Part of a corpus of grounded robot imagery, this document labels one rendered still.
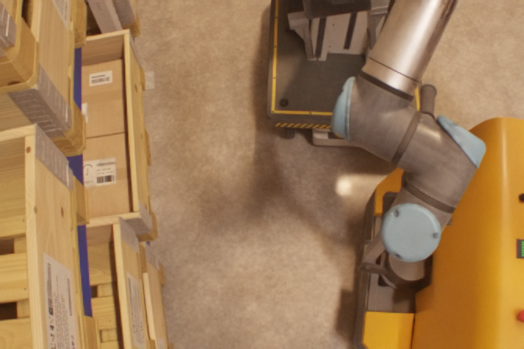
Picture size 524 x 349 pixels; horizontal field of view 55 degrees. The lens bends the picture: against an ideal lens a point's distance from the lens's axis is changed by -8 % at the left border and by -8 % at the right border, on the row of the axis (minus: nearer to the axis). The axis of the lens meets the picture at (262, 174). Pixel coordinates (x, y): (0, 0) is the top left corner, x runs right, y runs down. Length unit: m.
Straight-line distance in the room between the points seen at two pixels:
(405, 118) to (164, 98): 2.08
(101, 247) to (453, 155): 1.22
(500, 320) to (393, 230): 0.89
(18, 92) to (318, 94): 1.53
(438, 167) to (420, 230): 0.10
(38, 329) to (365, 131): 0.61
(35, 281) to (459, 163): 0.70
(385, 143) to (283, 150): 1.81
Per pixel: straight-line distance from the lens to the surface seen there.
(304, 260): 2.43
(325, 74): 2.42
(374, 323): 2.09
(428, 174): 0.79
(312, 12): 1.07
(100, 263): 1.72
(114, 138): 2.16
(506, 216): 1.71
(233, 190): 2.51
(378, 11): 1.10
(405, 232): 0.80
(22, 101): 1.13
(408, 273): 2.03
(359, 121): 0.79
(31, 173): 1.01
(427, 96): 1.25
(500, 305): 1.65
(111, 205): 2.06
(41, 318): 0.94
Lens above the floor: 2.37
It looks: 69 degrees down
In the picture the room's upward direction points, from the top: 2 degrees counter-clockwise
